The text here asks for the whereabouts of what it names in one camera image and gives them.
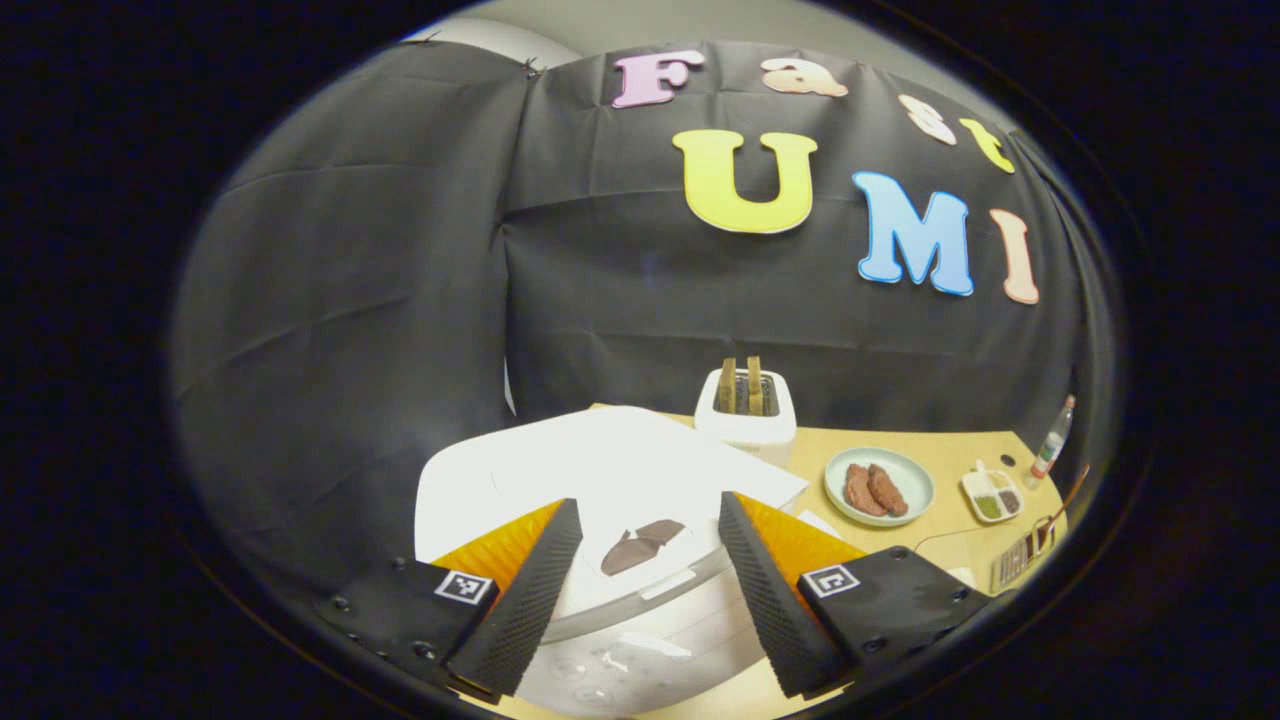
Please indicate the white toaster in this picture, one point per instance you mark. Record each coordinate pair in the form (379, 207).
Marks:
(750, 430)

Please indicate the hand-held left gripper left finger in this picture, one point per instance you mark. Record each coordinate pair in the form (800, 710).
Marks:
(525, 610)

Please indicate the white rice cooker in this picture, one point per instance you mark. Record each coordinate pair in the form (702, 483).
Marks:
(620, 460)

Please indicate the brown meat piece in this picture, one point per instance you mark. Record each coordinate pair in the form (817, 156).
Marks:
(860, 490)
(888, 490)

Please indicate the brown bread slice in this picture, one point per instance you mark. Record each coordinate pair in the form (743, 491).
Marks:
(754, 386)
(727, 387)

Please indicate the pale green plate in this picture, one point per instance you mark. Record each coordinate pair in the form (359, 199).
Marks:
(915, 480)

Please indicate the clear plastic water bottle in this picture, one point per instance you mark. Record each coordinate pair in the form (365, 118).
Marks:
(1052, 445)

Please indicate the dark red beans heap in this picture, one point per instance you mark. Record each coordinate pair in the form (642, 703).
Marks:
(1010, 501)

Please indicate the white divided tray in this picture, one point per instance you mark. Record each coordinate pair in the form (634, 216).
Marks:
(990, 495)

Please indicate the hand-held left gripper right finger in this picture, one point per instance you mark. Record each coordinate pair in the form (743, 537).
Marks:
(770, 610)

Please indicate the green beans heap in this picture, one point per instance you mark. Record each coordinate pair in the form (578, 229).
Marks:
(988, 507)

